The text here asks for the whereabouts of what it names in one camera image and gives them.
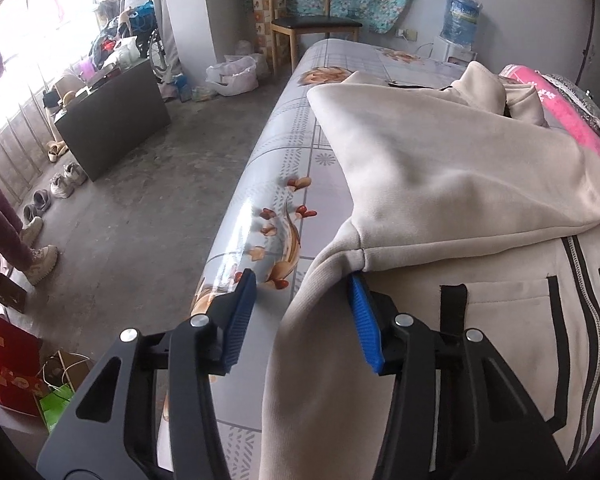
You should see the white plastic bag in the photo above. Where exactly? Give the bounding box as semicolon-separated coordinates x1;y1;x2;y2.
205;55;259;97

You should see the brown paper bag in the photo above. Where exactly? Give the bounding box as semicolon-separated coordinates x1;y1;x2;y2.
42;350;91;391

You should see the green paper bag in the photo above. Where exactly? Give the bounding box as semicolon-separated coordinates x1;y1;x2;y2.
37;385;76;433

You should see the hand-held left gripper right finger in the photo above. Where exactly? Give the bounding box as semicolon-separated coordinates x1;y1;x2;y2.
347;272;568;480

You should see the grey patterned cloth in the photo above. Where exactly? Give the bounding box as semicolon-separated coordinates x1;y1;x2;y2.
540;72;600;133

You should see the pair of grey slippers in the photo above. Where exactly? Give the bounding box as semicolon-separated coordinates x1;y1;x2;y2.
22;190;53;223

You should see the pink printed blanket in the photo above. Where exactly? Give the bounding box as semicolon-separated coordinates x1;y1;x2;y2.
497;64;600;161

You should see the wheelchair with blue bag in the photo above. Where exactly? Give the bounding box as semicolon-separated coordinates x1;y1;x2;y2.
127;2;170;77

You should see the red gift bag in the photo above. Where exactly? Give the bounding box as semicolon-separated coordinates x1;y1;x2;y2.
0;315;46;418

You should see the patterned narrow cabinet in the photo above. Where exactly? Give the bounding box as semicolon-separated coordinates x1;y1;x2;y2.
250;0;277;57

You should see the wooden chair with dark seat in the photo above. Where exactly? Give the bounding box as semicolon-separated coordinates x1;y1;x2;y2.
265;0;363;73

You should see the dark low cabinet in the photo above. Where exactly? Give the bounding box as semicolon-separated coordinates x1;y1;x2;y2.
54;57;172;182

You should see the blue water bottle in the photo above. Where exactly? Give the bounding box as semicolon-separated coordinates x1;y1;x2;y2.
440;0;483;51

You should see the beige zip jacket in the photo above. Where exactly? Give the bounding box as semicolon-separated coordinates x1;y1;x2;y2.
262;61;600;480

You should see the white water dispenser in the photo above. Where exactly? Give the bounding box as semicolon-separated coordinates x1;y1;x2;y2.
432;40;478;66

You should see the pair of white sneakers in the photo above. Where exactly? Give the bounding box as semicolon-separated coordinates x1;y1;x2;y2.
50;162;88;198

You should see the beige cloth garment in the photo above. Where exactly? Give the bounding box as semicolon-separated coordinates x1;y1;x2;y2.
155;37;600;480

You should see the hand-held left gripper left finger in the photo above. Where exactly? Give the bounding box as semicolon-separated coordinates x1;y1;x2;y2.
36;268;258;480

